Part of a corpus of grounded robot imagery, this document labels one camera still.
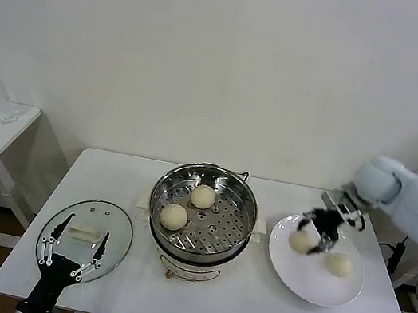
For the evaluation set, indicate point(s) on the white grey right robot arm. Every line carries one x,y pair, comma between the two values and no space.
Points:
411,204

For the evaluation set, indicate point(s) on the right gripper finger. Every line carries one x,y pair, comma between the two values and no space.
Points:
325,245
304,222

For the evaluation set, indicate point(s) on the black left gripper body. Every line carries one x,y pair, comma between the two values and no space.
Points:
52,283

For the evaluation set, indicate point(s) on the perforated steel steamer basket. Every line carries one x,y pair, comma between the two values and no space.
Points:
220,227

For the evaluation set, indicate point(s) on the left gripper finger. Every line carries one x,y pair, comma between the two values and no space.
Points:
102,248
64,226

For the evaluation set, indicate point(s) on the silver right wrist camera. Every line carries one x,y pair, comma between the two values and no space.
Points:
337,199

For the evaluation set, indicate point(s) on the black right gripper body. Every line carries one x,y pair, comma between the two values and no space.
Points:
326,224

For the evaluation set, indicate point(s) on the round white plate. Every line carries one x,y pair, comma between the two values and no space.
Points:
312,284

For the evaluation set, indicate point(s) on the white electric cooker pot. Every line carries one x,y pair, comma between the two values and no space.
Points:
189,266

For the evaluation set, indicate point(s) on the round glass pot lid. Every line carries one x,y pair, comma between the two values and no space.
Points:
120,222

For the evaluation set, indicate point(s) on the white steamed baozi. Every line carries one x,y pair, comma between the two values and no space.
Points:
302,244
339,266
173,217
203,197

